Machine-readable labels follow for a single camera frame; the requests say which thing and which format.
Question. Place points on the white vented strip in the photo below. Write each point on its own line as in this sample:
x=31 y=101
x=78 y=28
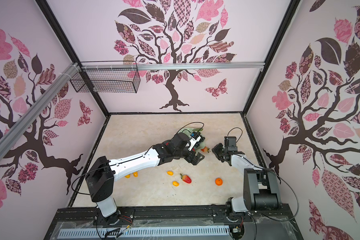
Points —
x=143 y=232

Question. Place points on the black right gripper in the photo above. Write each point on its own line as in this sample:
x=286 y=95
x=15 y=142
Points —
x=216 y=150

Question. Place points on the dark grape bunch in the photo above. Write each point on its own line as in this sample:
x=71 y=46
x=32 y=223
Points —
x=196 y=130

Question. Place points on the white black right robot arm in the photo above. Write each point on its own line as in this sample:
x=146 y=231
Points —
x=260 y=188

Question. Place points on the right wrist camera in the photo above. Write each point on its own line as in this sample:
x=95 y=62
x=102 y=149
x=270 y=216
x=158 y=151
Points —
x=231 y=144

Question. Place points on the orange mandarin right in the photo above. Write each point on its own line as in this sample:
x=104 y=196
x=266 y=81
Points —
x=218 y=181

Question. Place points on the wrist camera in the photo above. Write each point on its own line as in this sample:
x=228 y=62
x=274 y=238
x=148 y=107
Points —
x=197 y=142
x=231 y=144

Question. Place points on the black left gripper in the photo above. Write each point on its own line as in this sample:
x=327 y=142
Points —
x=196 y=160

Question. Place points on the green scalloped fruit bowl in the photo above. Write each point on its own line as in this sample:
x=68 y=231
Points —
x=187 y=131

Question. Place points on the aluminium rail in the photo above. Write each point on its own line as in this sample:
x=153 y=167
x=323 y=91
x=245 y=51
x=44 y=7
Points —
x=20 y=127
x=187 y=66

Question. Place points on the large red strawberry front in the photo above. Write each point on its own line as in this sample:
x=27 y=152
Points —
x=186 y=178

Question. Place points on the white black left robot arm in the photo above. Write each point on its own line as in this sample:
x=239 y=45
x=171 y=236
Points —
x=103 y=173

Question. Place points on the aluminium rail left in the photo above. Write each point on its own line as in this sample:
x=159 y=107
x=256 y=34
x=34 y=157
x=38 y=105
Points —
x=20 y=127

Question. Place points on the aluminium rail back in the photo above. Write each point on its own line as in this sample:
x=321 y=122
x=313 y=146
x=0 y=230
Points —
x=187 y=66

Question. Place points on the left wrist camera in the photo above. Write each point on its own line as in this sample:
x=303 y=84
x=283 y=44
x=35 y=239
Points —
x=197 y=142

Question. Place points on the black wire basket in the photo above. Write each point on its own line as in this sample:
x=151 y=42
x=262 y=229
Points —
x=107 y=77

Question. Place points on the black base frame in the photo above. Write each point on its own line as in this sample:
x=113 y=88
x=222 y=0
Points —
x=243 y=226

